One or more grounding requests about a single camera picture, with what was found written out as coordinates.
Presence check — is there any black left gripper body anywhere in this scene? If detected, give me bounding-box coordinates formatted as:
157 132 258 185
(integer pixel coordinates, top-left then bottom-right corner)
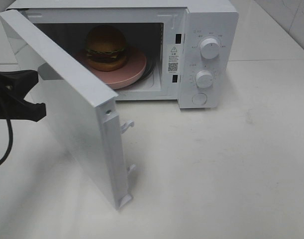
0 70 38 120

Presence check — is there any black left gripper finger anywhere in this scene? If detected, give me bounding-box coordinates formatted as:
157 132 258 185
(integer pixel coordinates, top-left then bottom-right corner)
22 100 46 122

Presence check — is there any white microwave door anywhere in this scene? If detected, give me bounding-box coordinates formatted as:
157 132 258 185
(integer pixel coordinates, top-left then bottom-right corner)
0 10 134 209

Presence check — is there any toy hamburger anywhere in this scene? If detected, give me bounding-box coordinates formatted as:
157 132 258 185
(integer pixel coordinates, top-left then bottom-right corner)
85 25 127 72

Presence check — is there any pink round plate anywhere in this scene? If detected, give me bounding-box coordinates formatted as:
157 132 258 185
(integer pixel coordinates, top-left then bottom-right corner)
76 47 147 90

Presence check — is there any glass microwave turntable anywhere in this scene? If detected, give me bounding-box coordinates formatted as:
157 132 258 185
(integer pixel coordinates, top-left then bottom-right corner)
131 58 156 89

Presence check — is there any white warning label sticker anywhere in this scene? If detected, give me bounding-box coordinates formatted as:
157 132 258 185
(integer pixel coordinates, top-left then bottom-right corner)
166 44 181 73

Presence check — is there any white microwave oven body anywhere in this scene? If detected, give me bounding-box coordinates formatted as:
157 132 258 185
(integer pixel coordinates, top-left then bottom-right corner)
5 0 238 109

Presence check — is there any lower white timer knob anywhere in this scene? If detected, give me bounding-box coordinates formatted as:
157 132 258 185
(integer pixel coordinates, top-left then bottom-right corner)
195 70 214 89

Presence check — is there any upper white power knob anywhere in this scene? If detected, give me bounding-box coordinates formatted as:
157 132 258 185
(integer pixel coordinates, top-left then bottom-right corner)
199 36 220 60

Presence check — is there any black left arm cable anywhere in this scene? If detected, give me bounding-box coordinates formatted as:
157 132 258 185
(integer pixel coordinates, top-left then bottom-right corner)
0 119 14 171

